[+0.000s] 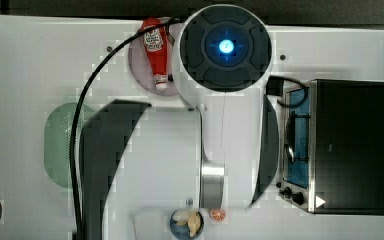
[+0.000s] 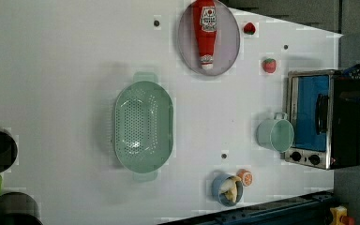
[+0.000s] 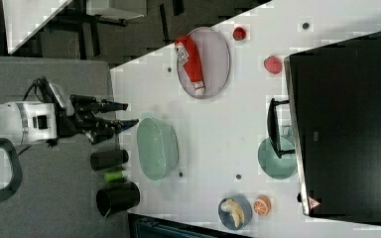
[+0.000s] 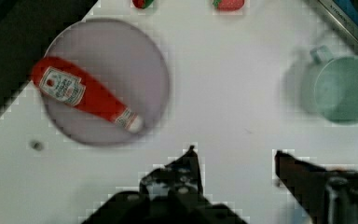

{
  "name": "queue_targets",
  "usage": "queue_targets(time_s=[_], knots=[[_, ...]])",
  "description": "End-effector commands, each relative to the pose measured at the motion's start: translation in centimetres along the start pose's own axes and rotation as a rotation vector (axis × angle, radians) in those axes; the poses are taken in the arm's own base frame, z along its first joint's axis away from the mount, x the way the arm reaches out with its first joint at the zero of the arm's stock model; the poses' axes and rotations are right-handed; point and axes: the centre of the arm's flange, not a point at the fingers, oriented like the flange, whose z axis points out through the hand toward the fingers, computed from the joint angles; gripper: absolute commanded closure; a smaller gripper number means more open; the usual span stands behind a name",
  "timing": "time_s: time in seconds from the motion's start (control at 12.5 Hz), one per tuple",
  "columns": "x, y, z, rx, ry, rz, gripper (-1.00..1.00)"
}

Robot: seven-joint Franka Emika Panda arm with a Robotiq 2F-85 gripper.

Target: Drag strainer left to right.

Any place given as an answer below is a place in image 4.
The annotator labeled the grey round plate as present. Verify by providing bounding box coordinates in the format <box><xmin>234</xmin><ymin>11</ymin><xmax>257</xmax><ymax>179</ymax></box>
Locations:
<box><xmin>41</xmin><ymin>18</ymin><xmax>170</xmax><ymax>146</ymax></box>

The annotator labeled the red ketchup bottle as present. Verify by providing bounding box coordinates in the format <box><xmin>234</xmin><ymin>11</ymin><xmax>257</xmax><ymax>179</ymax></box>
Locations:
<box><xmin>31</xmin><ymin>56</ymin><xmax>144</xmax><ymax>133</ymax></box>

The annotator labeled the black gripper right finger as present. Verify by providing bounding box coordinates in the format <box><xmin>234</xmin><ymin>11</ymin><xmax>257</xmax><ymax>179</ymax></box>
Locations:
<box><xmin>274</xmin><ymin>150</ymin><xmax>358</xmax><ymax>224</ymax></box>

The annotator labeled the large red strawberry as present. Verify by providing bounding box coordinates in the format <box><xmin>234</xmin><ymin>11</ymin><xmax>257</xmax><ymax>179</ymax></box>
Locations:
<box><xmin>213</xmin><ymin>0</ymin><xmax>245</xmax><ymax>11</ymax></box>

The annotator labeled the small red strawberry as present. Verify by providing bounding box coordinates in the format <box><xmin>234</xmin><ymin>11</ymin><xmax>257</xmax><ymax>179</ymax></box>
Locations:
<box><xmin>132</xmin><ymin>0</ymin><xmax>154</xmax><ymax>9</ymax></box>

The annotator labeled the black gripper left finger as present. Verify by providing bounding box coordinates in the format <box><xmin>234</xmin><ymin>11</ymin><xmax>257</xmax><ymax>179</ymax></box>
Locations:
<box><xmin>139</xmin><ymin>145</ymin><xmax>203</xmax><ymax>201</ymax></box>

